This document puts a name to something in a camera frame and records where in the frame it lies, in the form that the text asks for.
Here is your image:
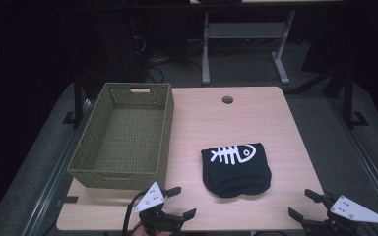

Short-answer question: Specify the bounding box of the white metal table frame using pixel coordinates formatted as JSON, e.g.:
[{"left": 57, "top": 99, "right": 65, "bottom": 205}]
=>
[{"left": 190, "top": 0, "right": 343, "bottom": 86}]

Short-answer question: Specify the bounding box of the black metal stand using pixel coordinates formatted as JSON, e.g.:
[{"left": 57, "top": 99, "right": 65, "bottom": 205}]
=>
[
  {"left": 62, "top": 73, "right": 87, "bottom": 128},
  {"left": 340, "top": 70, "right": 370, "bottom": 129}
]

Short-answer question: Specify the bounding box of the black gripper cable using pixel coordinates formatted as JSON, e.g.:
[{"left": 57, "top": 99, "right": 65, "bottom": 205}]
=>
[{"left": 121, "top": 191, "right": 146, "bottom": 236}]

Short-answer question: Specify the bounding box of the person's left hand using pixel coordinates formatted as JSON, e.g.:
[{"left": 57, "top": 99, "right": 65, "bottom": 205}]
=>
[{"left": 132, "top": 226, "right": 175, "bottom": 236}]

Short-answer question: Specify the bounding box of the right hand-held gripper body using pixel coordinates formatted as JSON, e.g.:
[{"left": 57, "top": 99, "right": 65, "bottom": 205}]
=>
[{"left": 303, "top": 193, "right": 378, "bottom": 236}]

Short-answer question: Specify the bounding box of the bundle of floor cables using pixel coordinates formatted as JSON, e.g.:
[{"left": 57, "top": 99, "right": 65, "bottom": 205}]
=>
[{"left": 131, "top": 19, "right": 205, "bottom": 85}]

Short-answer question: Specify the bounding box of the black fishbone-print garment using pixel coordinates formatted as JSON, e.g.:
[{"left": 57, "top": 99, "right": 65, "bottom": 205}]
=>
[{"left": 200, "top": 142, "right": 273, "bottom": 199}]

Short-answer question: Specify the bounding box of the green woven basket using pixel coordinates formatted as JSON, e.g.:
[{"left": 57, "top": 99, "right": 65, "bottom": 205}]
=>
[{"left": 67, "top": 82, "right": 175, "bottom": 191}]

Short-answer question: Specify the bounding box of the aluminium floor rail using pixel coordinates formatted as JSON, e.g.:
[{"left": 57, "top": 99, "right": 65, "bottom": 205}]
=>
[
  {"left": 329, "top": 97, "right": 378, "bottom": 217},
  {"left": 21, "top": 97, "right": 95, "bottom": 236}
]

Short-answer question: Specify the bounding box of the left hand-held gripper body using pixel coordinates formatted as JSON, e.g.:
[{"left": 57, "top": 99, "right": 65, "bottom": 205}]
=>
[{"left": 133, "top": 181, "right": 186, "bottom": 236}]

